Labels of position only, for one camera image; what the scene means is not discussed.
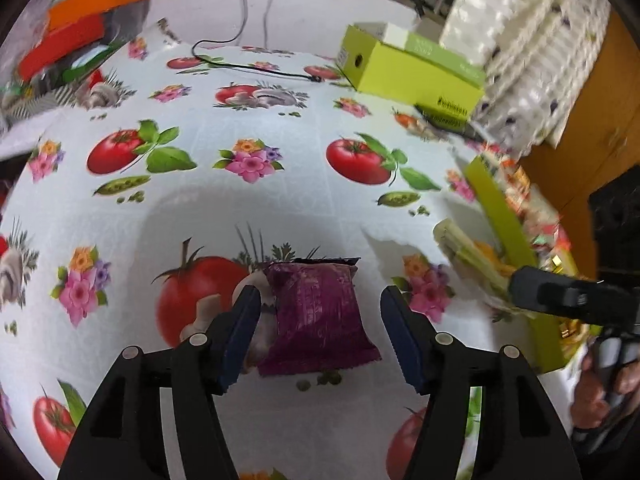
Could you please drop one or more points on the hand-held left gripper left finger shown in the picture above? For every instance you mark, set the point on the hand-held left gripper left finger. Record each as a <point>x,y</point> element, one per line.
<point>242,330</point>

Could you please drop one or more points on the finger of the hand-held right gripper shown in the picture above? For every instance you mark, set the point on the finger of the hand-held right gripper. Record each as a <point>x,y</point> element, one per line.
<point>550,295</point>

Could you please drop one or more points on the brown wooden wardrobe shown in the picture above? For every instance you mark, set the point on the brown wooden wardrobe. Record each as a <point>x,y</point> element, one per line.
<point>590,150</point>

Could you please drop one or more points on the person's right hand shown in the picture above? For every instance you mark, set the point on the person's right hand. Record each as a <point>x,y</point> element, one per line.
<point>582,395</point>

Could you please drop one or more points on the pale green snack packet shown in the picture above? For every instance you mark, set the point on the pale green snack packet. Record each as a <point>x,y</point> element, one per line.
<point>470,255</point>

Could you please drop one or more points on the lime green cardboard box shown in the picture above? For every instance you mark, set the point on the lime green cardboard box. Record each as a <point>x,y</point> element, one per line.
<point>415,70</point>

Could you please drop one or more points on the floral printed tablecloth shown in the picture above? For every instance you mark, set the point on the floral printed tablecloth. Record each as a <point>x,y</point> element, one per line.
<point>275,210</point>

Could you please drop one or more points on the green box tray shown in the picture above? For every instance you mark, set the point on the green box tray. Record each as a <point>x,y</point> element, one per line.
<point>500,220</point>

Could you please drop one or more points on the orange container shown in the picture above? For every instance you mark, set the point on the orange container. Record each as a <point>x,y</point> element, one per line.
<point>100,0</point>

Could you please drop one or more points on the red container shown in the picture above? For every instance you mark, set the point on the red container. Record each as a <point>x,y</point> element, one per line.
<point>60,45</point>

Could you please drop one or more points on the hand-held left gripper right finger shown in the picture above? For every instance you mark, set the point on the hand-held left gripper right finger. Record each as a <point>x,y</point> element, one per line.
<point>400,340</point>

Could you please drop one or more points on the black phone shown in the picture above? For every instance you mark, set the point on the black phone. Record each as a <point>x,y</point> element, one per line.
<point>445,120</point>

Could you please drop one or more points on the purple snack packet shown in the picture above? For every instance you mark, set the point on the purple snack packet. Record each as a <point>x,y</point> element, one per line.
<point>315,320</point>

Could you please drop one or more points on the white patterned curtain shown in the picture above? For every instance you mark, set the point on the white patterned curtain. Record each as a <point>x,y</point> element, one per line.
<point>525,35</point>

